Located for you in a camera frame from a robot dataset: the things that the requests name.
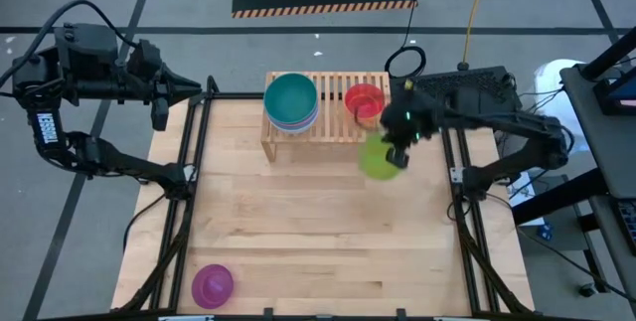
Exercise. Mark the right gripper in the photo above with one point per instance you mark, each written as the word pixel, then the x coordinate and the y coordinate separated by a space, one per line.
pixel 410 119

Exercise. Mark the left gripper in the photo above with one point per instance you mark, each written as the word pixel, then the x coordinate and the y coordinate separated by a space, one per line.
pixel 146 75

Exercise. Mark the magenta translucent bowl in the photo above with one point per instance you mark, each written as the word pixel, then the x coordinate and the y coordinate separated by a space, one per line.
pixel 364 100

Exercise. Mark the green translucent bowl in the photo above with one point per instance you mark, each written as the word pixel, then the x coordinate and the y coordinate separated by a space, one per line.
pixel 372 162

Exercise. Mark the large teal bowl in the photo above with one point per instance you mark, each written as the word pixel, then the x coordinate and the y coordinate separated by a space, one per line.
pixel 290 97

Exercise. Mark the large light pink bowl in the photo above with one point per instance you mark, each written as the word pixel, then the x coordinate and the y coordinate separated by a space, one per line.
pixel 293 125

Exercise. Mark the large blue bowl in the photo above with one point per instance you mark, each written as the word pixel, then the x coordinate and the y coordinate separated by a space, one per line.
pixel 293 132

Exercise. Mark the purple translucent bowl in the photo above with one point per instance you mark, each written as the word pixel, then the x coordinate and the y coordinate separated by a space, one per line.
pixel 212 286

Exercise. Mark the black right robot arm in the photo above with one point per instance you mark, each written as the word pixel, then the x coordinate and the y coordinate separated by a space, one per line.
pixel 497 122

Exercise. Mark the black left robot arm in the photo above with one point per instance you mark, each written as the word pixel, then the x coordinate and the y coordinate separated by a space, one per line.
pixel 84 57

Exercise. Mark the wooden slatted shelf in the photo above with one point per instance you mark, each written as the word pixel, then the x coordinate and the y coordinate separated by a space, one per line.
pixel 338 132

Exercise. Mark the black perforated box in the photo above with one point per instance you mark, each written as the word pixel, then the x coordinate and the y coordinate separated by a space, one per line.
pixel 462 82

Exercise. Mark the white paper sheet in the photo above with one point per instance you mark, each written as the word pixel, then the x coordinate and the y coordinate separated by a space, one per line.
pixel 521 202

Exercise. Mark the white cylindrical bin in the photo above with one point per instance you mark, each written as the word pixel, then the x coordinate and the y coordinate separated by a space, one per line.
pixel 556 92

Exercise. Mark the small blue object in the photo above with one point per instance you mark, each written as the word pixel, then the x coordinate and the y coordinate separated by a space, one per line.
pixel 546 230

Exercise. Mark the grey side desk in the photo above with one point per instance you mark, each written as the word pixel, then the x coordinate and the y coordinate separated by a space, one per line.
pixel 621 132

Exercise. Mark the black diagonal beam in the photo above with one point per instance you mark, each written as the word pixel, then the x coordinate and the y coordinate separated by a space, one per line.
pixel 611 52

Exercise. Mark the black laptop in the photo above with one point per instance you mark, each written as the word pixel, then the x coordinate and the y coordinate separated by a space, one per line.
pixel 621 95

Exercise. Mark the black keyboard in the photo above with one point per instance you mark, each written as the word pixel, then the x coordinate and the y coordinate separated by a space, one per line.
pixel 630 226

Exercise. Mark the black caster wheel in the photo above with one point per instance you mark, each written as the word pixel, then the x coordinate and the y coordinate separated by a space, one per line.
pixel 587 290

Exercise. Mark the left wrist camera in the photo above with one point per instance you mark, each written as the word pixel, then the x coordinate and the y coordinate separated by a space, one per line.
pixel 160 114

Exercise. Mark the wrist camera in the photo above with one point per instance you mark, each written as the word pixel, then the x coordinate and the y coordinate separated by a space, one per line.
pixel 398 158
pixel 160 114

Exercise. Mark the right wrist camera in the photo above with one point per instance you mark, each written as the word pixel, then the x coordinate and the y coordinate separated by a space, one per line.
pixel 398 158

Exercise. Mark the black aluminium table frame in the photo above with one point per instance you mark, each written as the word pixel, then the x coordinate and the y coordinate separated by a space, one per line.
pixel 188 216

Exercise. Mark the black desk leg frame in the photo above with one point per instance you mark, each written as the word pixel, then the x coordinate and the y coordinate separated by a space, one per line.
pixel 556 202

